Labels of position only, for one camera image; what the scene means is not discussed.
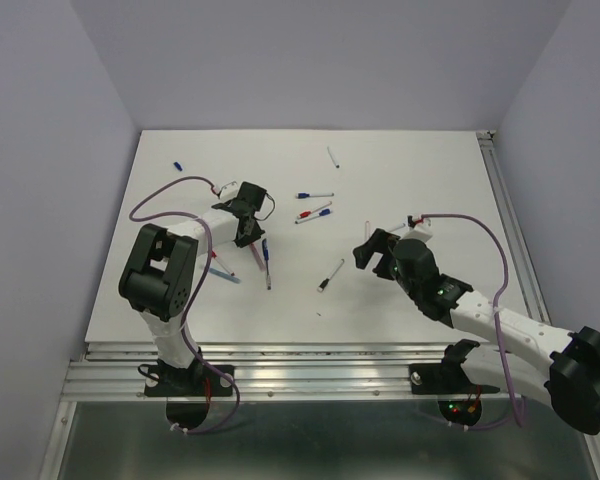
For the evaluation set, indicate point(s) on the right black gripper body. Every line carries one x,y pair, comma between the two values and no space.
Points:
412,292

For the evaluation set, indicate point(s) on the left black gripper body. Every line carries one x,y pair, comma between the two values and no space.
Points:
254,235

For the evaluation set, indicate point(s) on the blue ballpoint pen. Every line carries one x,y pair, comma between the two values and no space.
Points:
266,256

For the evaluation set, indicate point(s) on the pink transparent pen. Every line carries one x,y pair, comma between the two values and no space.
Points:
257,257

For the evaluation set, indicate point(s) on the light blue transparent pen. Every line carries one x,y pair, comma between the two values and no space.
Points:
220,274

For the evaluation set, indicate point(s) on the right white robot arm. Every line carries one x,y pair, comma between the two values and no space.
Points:
504,350

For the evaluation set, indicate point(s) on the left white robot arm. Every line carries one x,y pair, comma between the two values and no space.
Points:
171,257

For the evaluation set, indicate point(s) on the black cap marker right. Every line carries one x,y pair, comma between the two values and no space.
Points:
396,227

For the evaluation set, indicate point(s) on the black cap marker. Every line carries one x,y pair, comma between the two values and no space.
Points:
396,227
325,282

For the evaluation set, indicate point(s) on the blue cap whiteboard marker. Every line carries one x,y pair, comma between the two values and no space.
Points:
305,195

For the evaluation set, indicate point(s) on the black cap marker centre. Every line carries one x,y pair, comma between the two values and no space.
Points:
325,282

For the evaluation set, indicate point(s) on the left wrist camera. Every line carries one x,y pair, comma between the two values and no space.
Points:
228,191

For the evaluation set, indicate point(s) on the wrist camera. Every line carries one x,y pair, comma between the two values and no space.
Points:
228,191
419,227

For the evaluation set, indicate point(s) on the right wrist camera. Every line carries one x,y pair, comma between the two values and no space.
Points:
419,227

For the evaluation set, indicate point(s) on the aluminium rail right side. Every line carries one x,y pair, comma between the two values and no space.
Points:
526,276

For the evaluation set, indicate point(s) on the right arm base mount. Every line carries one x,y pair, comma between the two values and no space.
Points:
447,377

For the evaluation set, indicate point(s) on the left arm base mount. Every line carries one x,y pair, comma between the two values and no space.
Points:
188,392

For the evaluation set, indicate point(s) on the aluminium rail frame front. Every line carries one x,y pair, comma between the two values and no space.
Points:
307,411

